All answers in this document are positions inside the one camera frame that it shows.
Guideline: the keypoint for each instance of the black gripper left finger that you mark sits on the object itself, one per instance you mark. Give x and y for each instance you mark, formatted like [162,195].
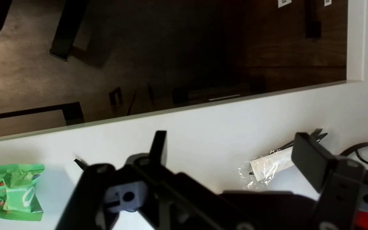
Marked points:
[150,199]

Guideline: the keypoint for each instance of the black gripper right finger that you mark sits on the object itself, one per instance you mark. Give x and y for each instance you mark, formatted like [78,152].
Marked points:
[332,182]

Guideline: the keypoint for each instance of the clear plastic cutlery packet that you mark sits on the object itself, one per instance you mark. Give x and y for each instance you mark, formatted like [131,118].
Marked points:
[269,166]

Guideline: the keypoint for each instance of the green paper packet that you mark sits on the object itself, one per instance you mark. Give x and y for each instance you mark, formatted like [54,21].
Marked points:
[13,193]

